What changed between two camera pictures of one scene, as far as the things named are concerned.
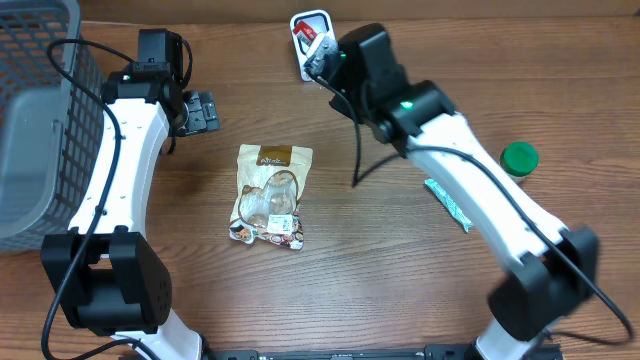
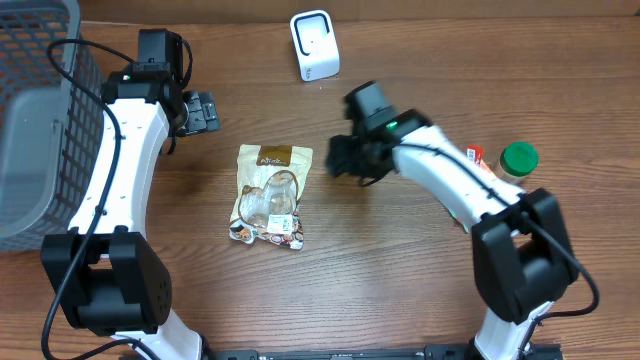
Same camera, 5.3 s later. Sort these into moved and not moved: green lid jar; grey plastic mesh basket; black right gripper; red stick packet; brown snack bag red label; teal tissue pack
Moved: black right gripper; red stick packet
Not moved: brown snack bag red label; green lid jar; teal tissue pack; grey plastic mesh basket
